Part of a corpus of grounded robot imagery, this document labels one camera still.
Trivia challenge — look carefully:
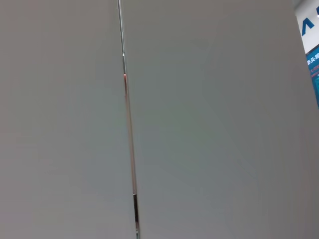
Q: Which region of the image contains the blue white wall poster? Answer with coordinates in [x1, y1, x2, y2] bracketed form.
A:
[295, 0, 319, 110]

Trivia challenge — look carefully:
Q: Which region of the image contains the grey partition panel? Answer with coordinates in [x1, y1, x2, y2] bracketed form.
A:
[0, 0, 138, 239]
[119, 0, 319, 239]

